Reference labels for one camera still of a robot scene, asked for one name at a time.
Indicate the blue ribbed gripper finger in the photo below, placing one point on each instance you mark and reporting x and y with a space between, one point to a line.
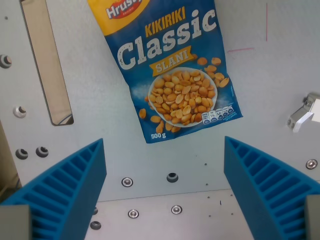
75 190
247 180

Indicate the silver flat head screw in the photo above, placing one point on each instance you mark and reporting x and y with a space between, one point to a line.
311 163
176 209
133 213
127 181

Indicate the white paper tag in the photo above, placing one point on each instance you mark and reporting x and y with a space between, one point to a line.
303 120

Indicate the blue Kikiriki Classic peanut bag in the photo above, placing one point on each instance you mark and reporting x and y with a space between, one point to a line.
175 75

